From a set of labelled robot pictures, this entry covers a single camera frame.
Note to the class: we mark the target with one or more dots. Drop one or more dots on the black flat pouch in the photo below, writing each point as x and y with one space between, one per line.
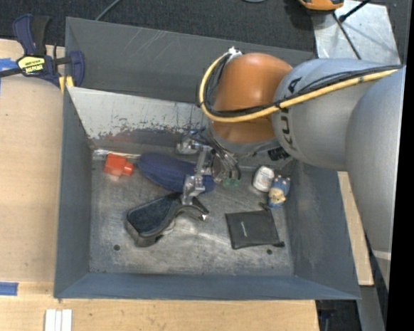
253 229

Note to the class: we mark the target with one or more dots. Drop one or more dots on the small white jar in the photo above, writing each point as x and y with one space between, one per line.
263 178

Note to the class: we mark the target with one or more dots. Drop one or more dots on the red plastic block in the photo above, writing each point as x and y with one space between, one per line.
116 164

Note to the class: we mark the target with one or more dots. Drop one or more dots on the dark blue cloth bundle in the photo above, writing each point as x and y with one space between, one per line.
164 170

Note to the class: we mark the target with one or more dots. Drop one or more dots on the blue and yellow toy figure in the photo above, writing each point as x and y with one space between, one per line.
279 192

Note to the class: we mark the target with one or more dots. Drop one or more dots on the dark blue and black shoe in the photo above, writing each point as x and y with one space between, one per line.
151 217

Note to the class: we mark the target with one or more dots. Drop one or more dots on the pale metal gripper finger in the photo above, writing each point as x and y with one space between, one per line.
200 185
188 195

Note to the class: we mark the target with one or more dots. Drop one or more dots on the grey metal bin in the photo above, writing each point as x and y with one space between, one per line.
193 253

